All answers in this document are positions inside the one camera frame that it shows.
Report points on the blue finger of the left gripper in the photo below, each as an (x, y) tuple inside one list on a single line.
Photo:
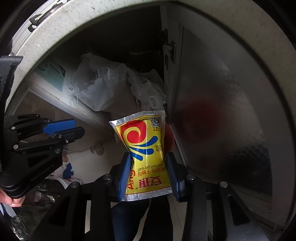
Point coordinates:
[(56, 126)]

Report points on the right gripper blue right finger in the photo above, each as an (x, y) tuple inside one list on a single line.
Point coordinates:
[(176, 173)]

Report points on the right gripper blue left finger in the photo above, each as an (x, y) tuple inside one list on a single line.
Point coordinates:
[(123, 176)]

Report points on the yellow yeast packet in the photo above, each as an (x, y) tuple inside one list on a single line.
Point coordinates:
[(143, 135)]

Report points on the red trash bin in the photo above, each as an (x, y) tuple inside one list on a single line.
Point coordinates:
[(169, 139)]

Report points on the black gas stove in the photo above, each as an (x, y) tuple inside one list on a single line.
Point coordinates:
[(37, 19)]

